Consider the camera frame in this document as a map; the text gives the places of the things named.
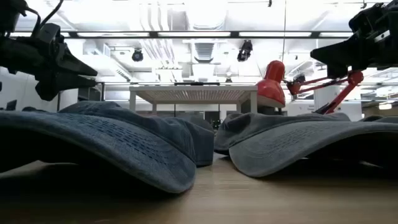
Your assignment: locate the long ceiling light strip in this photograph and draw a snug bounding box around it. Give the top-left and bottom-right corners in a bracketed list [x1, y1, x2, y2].
[9, 30, 355, 39]

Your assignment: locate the blue baseball cap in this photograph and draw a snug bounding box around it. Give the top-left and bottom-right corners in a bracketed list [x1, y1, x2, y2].
[0, 100, 216, 194]

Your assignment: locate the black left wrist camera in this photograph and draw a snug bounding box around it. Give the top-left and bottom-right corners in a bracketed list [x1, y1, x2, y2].
[36, 22, 62, 44]

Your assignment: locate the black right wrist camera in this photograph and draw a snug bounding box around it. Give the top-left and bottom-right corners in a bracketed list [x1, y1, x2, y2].
[348, 2, 388, 32]

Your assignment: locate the white perforated metal shelf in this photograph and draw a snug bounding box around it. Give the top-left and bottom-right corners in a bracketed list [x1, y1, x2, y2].
[129, 85, 259, 114]

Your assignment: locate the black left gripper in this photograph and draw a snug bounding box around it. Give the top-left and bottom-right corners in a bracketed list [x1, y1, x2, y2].
[0, 36, 98, 102]

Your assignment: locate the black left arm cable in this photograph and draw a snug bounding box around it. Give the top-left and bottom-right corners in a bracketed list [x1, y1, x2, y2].
[21, 0, 65, 37]

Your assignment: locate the black ceiling spotlight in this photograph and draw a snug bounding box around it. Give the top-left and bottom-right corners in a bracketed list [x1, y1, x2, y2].
[236, 39, 254, 63]
[131, 48, 144, 63]

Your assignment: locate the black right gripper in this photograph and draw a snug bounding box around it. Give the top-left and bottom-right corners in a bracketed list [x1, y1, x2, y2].
[310, 12, 398, 80]

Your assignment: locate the grey baseball cap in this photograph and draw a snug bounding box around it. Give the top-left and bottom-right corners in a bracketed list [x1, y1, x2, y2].
[213, 111, 398, 179]

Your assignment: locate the black aluminium table frame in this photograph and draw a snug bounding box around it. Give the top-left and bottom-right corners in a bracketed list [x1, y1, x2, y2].
[57, 81, 106, 112]

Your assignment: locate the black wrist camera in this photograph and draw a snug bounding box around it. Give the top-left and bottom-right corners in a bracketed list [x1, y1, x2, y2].
[348, 2, 388, 32]
[36, 22, 62, 44]

